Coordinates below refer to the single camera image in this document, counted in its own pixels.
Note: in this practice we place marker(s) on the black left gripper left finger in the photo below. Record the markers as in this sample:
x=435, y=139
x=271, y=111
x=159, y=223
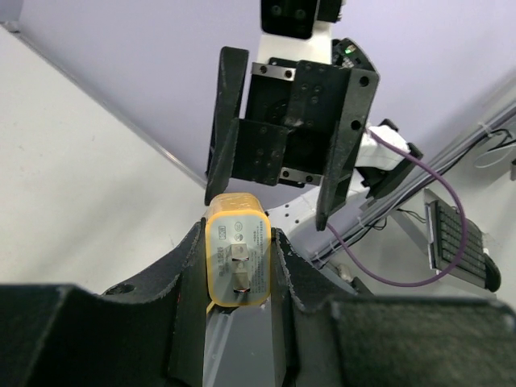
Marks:
x=148, y=330

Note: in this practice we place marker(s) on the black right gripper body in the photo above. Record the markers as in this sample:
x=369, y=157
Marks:
x=293, y=109

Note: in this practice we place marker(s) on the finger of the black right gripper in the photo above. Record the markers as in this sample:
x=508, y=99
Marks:
x=345, y=143
x=231, y=76

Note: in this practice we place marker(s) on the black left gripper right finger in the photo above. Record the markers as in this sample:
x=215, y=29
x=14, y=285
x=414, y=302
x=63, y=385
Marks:
x=324, y=335

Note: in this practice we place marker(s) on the yellow plug adapter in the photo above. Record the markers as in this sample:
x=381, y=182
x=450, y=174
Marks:
x=238, y=250

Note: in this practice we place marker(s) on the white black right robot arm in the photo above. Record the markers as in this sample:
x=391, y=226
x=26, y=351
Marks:
x=380, y=170

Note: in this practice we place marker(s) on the black computer keyboard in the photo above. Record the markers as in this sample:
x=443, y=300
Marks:
x=447, y=237

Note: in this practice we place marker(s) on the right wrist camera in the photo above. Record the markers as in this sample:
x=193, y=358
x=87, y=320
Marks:
x=298, y=29

